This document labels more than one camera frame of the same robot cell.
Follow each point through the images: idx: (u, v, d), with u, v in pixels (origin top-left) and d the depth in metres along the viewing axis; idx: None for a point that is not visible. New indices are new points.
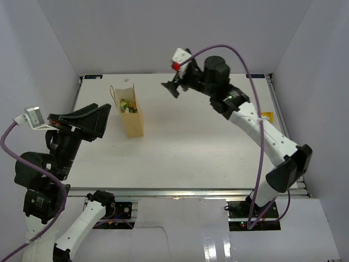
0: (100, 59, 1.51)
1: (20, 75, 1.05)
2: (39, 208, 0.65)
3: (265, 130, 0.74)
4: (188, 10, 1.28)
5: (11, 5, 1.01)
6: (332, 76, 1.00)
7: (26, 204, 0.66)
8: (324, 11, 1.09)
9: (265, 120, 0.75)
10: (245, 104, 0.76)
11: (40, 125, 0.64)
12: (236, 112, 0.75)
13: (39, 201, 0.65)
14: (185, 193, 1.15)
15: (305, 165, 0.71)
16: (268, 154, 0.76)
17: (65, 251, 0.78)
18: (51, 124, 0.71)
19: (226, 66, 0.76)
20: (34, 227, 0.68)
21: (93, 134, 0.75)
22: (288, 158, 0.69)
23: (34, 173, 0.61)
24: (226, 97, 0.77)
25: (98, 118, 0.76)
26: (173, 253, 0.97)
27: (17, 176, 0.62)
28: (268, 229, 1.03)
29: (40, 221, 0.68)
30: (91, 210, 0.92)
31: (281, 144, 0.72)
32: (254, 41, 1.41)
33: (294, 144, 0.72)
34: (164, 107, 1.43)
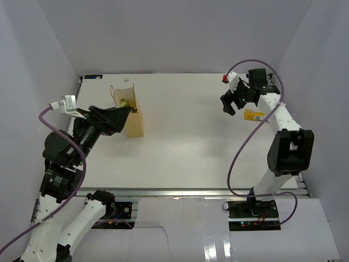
0: (100, 59, 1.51)
1: (20, 74, 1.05)
2: (55, 187, 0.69)
3: (277, 111, 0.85)
4: (188, 10, 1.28)
5: (11, 5, 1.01)
6: (332, 77, 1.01)
7: (44, 183, 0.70)
8: (324, 11, 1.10)
9: (283, 106, 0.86)
10: (272, 94, 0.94)
11: (72, 112, 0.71)
12: (263, 96, 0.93)
13: (58, 180, 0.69)
14: (185, 193, 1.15)
15: (306, 152, 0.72)
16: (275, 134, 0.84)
17: (65, 247, 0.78)
18: (79, 115, 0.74)
19: (262, 70, 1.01)
20: (47, 207, 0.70)
21: (113, 127, 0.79)
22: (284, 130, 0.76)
23: (61, 147, 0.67)
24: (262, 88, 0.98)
25: (119, 115, 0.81)
26: (173, 253, 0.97)
27: (45, 149, 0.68)
28: (268, 229, 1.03)
29: (55, 200, 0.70)
30: (91, 209, 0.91)
31: (286, 122, 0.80)
32: (254, 41, 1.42)
33: (298, 126, 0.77)
34: (165, 107, 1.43)
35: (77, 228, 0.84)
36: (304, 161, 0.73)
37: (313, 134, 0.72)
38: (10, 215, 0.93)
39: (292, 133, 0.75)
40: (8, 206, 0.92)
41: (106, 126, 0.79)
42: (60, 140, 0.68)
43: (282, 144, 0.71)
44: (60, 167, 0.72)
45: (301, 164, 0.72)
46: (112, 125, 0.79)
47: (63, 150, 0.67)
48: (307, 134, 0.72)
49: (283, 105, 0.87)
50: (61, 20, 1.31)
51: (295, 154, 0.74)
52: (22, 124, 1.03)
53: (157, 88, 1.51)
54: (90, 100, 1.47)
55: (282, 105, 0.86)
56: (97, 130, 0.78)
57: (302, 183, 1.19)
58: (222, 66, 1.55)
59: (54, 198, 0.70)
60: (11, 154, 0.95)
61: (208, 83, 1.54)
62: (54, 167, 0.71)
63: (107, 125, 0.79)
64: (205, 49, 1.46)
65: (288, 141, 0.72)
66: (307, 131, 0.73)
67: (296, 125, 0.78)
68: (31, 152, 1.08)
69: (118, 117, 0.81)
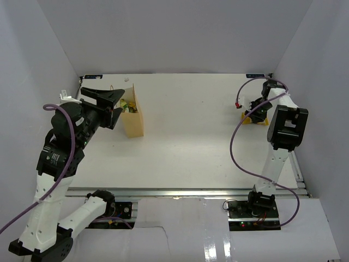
0: (100, 59, 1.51)
1: (20, 75, 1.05)
2: (53, 165, 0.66)
3: (281, 97, 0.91)
4: (188, 10, 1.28)
5: (11, 5, 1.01)
6: (332, 77, 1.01)
7: (41, 161, 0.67)
8: (323, 11, 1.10)
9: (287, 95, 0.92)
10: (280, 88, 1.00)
11: (68, 100, 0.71)
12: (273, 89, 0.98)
13: (55, 158, 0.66)
14: (185, 193, 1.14)
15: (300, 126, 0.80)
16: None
17: (67, 230, 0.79)
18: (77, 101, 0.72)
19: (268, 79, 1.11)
20: (44, 186, 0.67)
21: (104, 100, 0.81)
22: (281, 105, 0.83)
23: (73, 115, 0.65)
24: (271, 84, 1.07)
25: (112, 95, 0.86)
26: (173, 253, 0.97)
27: (54, 116, 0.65)
28: (268, 229, 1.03)
29: (52, 178, 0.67)
30: (92, 203, 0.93)
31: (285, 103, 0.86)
32: (254, 41, 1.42)
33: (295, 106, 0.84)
34: (165, 107, 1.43)
35: (80, 216, 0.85)
36: (298, 136, 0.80)
37: (307, 111, 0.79)
38: (10, 215, 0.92)
39: (290, 111, 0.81)
40: (8, 207, 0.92)
41: (101, 103, 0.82)
42: (72, 109, 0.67)
43: (278, 118, 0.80)
44: (59, 145, 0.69)
45: (295, 137, 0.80)
46: (105, 97, 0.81)
47: (72, 120, 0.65)
48: (302, 111, 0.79)
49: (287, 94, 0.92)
50: (61, 20, 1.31)
51: (290, 129, 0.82)
52: (22, 124, 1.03)
53: (157, 88, 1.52)
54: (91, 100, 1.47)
55: (287, 94, 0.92)
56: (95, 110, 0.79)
57: (302, 183, 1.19)
58: (222, 66, 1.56)
59: (52, 177, 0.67)
60: (11, 154, 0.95)
61: (208, 83, 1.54)
62: (53, 145, 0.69)
63: (101, 101, 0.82)
64: (205, 49, 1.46)
65: (284, 116, 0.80)
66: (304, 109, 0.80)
67: (294, 105, 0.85)
68: (31, 152, 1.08)
69: (110, 95, 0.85)
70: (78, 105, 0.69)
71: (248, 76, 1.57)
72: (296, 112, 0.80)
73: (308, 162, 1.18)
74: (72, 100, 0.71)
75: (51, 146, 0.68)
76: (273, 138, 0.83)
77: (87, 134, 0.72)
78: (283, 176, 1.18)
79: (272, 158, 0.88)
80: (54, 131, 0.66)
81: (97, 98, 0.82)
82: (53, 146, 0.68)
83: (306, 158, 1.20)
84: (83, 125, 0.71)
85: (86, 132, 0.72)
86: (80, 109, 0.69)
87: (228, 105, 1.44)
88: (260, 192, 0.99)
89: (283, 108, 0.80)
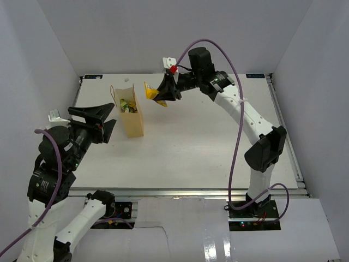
0: (100, 59, 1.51)
1: (20, 75, 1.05)
2: (43, 192, 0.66)
3: (245, 111, 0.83)
4: (188, 10, 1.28)
5: (11, 5, 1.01)
6: (332, 76, 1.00)
7: (31, 188, 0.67)
8: (324, 11, 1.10)
9: (246, 103, 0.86)
10: (230, 87, 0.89)
11: (56, 120, 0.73)
12: (221, 93, 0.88)
13: (44, 185, 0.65)
14: (185, 193, 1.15)
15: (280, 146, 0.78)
16: (250, 138, 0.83)
17: (65, 244, 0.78)
18: (64, 123, 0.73)
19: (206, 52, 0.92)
20: (36, 213, 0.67)
21: (94, 118, 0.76)
22: (263, 136, 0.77)
23: (61, 141, 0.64)
24: (212, 79, 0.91)
25: (101, 111, 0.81)
26: (173, 253, 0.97)
27: (42, 143, 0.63)
28: (268, 229, 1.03)
29: (43, 204, 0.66)
30: (91, 208, 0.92)
31: (258, 124, 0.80)
32: (254, 41, 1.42)
33: (270, 126, 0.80)
34: (164, 107, 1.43)
35: (77, 227, 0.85)
36: (278, 154, 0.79)
37: (285, 131, 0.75)
38: (10, 215, 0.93)
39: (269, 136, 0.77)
40: (8, 207, 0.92)
41: (90, 121, 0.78)
42: (60, 134, 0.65)
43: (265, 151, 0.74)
44: (49, 170, 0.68)
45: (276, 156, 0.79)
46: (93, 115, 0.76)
47: (60, 147, 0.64)
48: (281, 134, 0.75)
49: (245, 101, 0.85)
50: (60, 21, 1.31)
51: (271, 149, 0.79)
52: (22, 125, 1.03)
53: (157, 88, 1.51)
54: (91, 101, 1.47)
55: (245, 100, 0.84)
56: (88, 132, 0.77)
57: (302, 183, 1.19)
58: (222, 66, 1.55)
59: (42, 203, 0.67)
60: (10, 154, 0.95)
61: None
62: (43, 171, 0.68)
63: (89, 119, 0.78)
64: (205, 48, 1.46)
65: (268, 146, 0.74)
66: (280, 127, 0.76)
67: (269, 125, 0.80)
68: (31, 152, 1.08)
69: (98, 111, 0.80)
70: (67, 129, 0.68)
71: (249, 76, 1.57)
72: (274, 134, 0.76)
73: (308, 162, 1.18)
74: (61, 120, 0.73)
75: (42, 172, 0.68)
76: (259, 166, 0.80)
77: (77, 155, 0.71)
78: (283, 176, 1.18)
79: (264, 177, 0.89)
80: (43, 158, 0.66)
81: (85, 117, 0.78)
82: (43, 171, 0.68)
83: (306, 158, 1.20)
84: (73, 148, 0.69)
85: (77, 154, 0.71)
86: (69, 133, 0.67)
87: None
88: (259, 201, 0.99)
89: (264, 141, 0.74)
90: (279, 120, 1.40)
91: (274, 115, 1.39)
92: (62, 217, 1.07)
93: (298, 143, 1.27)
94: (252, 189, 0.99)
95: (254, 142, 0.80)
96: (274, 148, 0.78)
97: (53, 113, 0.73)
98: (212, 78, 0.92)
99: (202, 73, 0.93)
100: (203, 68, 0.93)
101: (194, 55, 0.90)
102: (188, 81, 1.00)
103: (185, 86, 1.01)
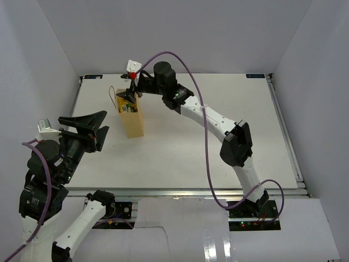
0: (100, 59, 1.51)
1: (20, 75, 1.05)
2: (35, 208, 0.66)
3: (208, 115, 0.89)
4: (188, 9, 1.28)
5: (11, 6, 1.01)
6: (332, 76, 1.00)
7: (22, 204, 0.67)
8: (324, 10, 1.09)
9: (208, 107, 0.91)
10: (191, 97, 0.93)
11: (46, 130, 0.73)
12: (184, 106, 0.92)
13: (35, 202, 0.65)
14: (185, 193, 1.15)
15: (247, 137, 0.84)
16: (217, 137, 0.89)
17: (65, 249, 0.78)
18: (55, 132, 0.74)
19: (172, 70, 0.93)
20: (30, 228, 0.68)
21: (85, 129, 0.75)
22: (228, 133, 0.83)
23: (48, 157, 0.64)
24: (174, 95, 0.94)
25: (92, 120, 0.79)
26: (173, 253, 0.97)
27: (30, 159, 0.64)
28: (268, 229, 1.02)
29: (36, 221, 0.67)
30: (91, 210, 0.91)
31: (222, 124, 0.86)
32: (254, 41, 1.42)
33: (233, 122, 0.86)
34: (164, 107, 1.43)
35: (77, 231, 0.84)
36: (249, 146, 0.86)
37: (247, 123, 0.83)
38: (10, 215, 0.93)
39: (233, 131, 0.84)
40: (8, 206, 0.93)
41: (81, 131, 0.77)
42: (50, 149, 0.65)
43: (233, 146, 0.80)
44: (40, 185, 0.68)
45: (247, 148, 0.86)
46: (84, 125, 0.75)
47: (49, 162, 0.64)
48: (244, 127, 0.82)
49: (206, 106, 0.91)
50: (60, 21, 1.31)
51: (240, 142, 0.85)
52: (21, 125, 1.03)
53: None
54: (91, 101, 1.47)
55: (206, 106, 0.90)
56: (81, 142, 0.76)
57: (302, 183, 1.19)
58: (222, 66, 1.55)
59: (35, 219, 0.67)
60: (10, 153, 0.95)
61: (207, 83, 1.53)
62: (34, 186, 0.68)
63: (80, 129, 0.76)
64: (204, 48, 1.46)
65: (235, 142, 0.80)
66: (241, 122, 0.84)
67: (230, 121, 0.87)
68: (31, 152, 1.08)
69: (91, 120, 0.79)
70: (56, 143, 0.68)
71: (249, 76, 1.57)
72: (239, 129, 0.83)
73: (308, 162, 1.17)
74: (52, 130, 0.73)
75: (32, 187, 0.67)
76: (236, 161, 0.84)
77: (70, 168, 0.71)
78: (283, 175, 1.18)
79: (247, 171, 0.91)
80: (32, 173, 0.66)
81: (76, 127, 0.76)
82: (34, 186, 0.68)
83: (306, 158, 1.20)
84: (64, 162, 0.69)
85: (68, 166, 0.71)
86: (58, 147, 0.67)
87: (228, 105, 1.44)
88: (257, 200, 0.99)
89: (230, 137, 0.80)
90: (280, 120, 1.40)
91: (274, 115, 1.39)
92: (62, 217, 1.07)
93: (298, 143, 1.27)
94: (247, 189, 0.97)
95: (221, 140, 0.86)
96: (243, 142, 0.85)
97: (42, 121, 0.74)
98: (174, 94, 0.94)
99: (165, 90, 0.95)
100: (168, 85, 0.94)
101: (161, 73, 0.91)
102: (148, 85, 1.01)
103: (145, 89, 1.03)
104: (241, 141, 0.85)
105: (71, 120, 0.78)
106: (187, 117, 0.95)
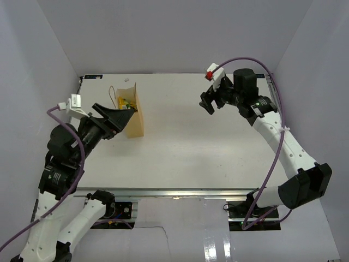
0: (100, 59, 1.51)
1: (20, 75, 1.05)
2: (55, 184, 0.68)
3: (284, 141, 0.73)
4: (188, 10, 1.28)
5: (11, 5, 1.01)
6: (332, 76, 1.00)
7: (43, 180, 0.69)
8: (324, 11, 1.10)
9: (287, 132, 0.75)
10: (272, 113, 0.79)
11: (76, 109, 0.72)
12: (260, 119, 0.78)
13: (56, 177, 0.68)
14: (186, 193, 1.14)
15: (321, 185, 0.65)
16: (285, 168, 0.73)
17: (65, 244, 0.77)
18: (83, 113, 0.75)
19: (252, 73, 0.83)
20: (46, 204, 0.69)
21: (113, 124, 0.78)
22: (301, 171, 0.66)
23: (67, 138, 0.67)
24: (254, 103, 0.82)
25: (122, 116, 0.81)
26: (173, 254, 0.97)
27: (52, 139, 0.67)
28: (268, 229, 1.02)
29: (54, 196, 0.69)
30: (91, 208, 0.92)
31: (298, 157, 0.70)
32: (254, 41, 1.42)
33: (312, 161, 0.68)
34: (164, 107, 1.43)
35: (77, 226, 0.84)
36: (319, 195, 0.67)
37: (331, 170, 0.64)
38: (10, 216, 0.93)
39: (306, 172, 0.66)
40: (8, 206, 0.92)
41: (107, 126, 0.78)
42: (65, 132, 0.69)
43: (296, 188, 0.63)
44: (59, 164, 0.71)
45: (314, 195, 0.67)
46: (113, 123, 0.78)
47: (68, 143, 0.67)
48: (324, 173, 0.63)
49: (287, 130, 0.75)
50: (60, 20, 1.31)
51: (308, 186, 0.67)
52: (21, 125, 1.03)
53: (157, 88, 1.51)
54: (91, 101, 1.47)
55: (286, 129, 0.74)
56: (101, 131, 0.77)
57: None
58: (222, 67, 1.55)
59: (53, 195, 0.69)
60: (10, 153, 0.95)
61: (206, 83, 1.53)
62: (53, 165, 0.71)
63: (108, 123, 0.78)
64: (204, 49, 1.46)
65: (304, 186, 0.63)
66: (324, 166, 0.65)
67: (310, 160, 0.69)
68: (31, 152, 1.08)
69: (120, 117, 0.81)
70: None
71: None
72: (317, 172, 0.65)
73: None
74: (80, 111, 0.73)
75: (53, 165, 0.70)
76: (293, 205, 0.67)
77: (83, 153, 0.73)
78: (283, 175, 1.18)
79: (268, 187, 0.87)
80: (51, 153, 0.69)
81: (106, 120, 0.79)
82: (54, 166, 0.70)
83: None
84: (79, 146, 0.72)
85: (83, 151, 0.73)
86: None
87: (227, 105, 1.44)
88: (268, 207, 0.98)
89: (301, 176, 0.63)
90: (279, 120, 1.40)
91: None
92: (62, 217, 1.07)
93: None
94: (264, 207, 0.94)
95: (290, 175, 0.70)
96: (314, 188, 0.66)
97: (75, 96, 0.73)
98: (253, 102, 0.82)
99: (242, 97, 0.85)
100: (246, 91, 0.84)
101: (239, 76, 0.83)
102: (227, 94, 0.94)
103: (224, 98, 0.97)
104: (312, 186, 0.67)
105: (103, 111, 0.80)
106: (258, 131, 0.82)
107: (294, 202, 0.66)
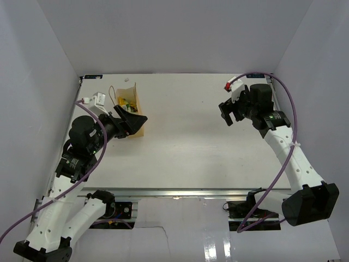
0: (100, 59, 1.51)
1: (20, 75, 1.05)
2: (72, 168, 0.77)
3: (293, 155, 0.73)
4: (188, 10, 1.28)
5: (11, 6, 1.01)
6: (332, 77, 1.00)
7: (60, 165, 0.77)
8: (324, 11, 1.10)
9: (298, 147, 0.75)
10: (285, 127, 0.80)
11: (99, 106, 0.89)
12: (272, 131, 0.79)
13: (74, 162, 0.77)
14: (185, 193, 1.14)
15: (326, 205, 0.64)
16: (290, 182, 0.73)
17: (66, 239, 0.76)
18: (104, 111, 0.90)
19: (269, 88, 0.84)
20: (60, 187, 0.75)
21: (128, 126, 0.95)
22: (306, 187, 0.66)
23: (86, 128, 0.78)
24: (268, 117, 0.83)
25: (137, 121, 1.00)
26: (173, 253, 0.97)
27: (73, 127, 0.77)
28: (268, 229, 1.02)
29: (69, 180, 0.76)
30: (91, 206, 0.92)
31: (305, 173, 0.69)
32: (253, 41, 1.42)
33: (319, 179, 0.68)
34: (164, 107, 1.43)
35: (78, 223, 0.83)
36: (324, 215, 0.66)
37: (338, 190, 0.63)
38: (10, 215, 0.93)
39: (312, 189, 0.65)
40: (8, 206, 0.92)
41: (123, 127, 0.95)
42: (85, 122, 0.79)
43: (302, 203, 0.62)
44: (76, 153, 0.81)
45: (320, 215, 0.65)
46: (128, 124, 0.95)
47: (86, 132, 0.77)
48: (330, 193, 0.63)
49: (296, 145, 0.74)
50: (61, 21, 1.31)
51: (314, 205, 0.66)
52: (21, 125, 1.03)
53: (157, 88, 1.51)
54: None
55: (296, 144, 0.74)
56: (116, 129, 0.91)
57: None
58: (222, 67, 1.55)
59: (68, 178, 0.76)
60: (10, 153, 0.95)
61: (206, 83, 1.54)
62: (70, 153, 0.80)
63: (125, 124, 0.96)
64: (204, 49, 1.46)
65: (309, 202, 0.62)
66: (331, 185, 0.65)
67: (317, 179, 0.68)
68: (31, 152, 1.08)
69: (134, 121, 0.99)
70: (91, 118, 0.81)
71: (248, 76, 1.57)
72: (323, 190, 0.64)
73: None
74: (102, 108, 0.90)
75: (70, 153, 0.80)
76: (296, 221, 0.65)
77: (97, 144, 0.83)
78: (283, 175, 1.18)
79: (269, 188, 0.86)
80: (71, 141, 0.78)
81: (124, 122, 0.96)
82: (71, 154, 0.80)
83: None
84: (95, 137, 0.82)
85: (96, 142, 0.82)
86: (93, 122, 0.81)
87: None
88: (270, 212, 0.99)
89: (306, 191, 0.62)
90: None
91: None
92: None
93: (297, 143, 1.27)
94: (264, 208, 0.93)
95: (295, 189, 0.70)
96: (319, 208, 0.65)
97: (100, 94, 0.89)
98: (268, 115, 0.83)
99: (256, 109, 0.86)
100: (260, 104, 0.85)
101: (255, 88, 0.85)
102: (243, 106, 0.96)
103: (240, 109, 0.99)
104: (318, 206, 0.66)
105: (123, 114, 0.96)
106: (268, 142, 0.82)
107: (296, 218, 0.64)
